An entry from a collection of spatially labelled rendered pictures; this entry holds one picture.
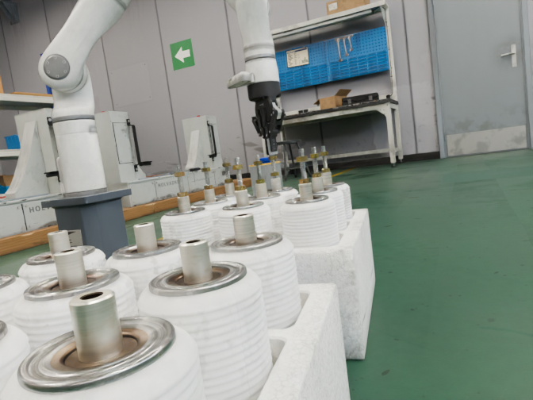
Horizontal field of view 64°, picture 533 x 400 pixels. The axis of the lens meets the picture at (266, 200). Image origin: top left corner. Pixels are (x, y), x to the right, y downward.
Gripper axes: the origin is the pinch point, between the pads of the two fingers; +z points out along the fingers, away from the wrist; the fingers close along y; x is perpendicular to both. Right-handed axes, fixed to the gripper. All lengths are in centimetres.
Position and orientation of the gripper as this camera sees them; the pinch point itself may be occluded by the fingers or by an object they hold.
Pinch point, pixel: (270, 146)
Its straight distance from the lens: 99.3
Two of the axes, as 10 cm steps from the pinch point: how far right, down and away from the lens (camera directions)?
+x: -8.9, 1.6, -4.3
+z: 1.3, 9.9, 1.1
